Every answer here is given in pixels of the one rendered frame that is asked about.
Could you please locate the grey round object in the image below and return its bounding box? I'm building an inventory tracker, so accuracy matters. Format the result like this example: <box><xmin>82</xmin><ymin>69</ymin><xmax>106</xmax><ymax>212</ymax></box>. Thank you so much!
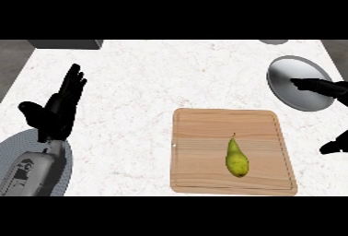
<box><xmin>257</xmin><ymin>39</ymin><xmax>288</xmax><ymax>46</ymax></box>

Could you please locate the green pear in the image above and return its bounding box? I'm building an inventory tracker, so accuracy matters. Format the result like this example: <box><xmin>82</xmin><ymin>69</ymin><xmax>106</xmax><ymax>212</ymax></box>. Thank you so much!
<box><xmin>224</xmin><ymin>132</ymin><xmax>250</xmax><ymax>178</ymax></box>

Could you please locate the dark grey box appliance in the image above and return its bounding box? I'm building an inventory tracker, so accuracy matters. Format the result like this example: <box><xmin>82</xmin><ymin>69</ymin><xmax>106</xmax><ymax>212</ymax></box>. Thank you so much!
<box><xmin>26</xmin><ymin>39</ymin><xmax>104</xmax><ymax>51</ymax></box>

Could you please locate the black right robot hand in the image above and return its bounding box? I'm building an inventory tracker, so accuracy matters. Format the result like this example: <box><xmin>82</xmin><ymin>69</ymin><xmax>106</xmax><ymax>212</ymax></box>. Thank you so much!
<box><xmin>288</xmin><ymin>77</ymin><xmax>348</xmax><ymax>155</ymax></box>

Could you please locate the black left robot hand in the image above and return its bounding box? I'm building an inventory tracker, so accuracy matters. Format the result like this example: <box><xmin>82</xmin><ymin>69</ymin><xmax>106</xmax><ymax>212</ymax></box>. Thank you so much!
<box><xmin>16</xmin><ymin>63</ymin><xmax>88</xmax><ymax>144</ymax></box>

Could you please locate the grey metal pan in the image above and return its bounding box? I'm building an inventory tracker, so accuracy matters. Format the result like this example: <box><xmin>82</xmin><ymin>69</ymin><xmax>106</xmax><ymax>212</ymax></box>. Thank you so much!
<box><xmin>265</xmin><ymin>54</ymin><xmax>337</xmax><ymax>112</ymax></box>

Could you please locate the wooden cutting board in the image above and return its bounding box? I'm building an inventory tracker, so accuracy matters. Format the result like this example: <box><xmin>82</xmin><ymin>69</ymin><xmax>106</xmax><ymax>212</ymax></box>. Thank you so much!
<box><xmin>169</xmin><ymin>107</ymin><xmax>299</xmax><ymax>196</ymax></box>

